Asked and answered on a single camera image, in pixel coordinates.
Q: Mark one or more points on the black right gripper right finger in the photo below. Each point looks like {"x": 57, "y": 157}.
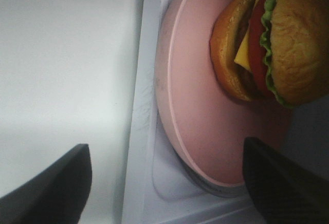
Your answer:
{"x": 281, "y": 190}

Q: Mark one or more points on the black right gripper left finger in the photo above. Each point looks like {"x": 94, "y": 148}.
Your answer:
{"x": 56, "y": 195}

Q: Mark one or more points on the pink round plate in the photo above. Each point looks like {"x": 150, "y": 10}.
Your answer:
{"x": 205, "y": 125}

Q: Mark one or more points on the toy hamburger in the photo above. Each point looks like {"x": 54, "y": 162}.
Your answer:
{"x": 274, "y": 49}

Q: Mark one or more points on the glass microwave turntable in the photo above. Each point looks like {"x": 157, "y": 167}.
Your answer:
{"x": 216, "y": 190}

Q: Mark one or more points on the white microwave oven body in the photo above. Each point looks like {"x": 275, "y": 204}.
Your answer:
{"x": 157, "y": 188}

